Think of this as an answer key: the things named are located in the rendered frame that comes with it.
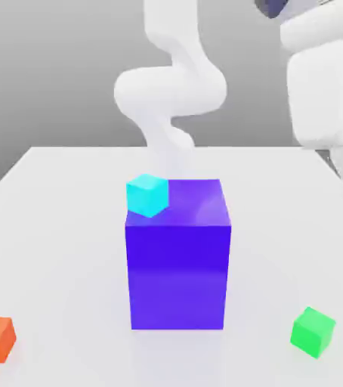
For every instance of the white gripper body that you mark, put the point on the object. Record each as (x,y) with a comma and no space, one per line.
(319,96)

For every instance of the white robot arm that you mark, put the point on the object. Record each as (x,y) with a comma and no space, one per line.
(171,87)

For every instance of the small green cube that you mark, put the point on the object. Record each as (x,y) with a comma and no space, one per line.
(312,332)

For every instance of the small cyan cube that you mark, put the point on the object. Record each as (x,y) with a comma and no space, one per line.
(147,195)

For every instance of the large purple box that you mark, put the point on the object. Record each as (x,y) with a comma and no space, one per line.
(177,272)

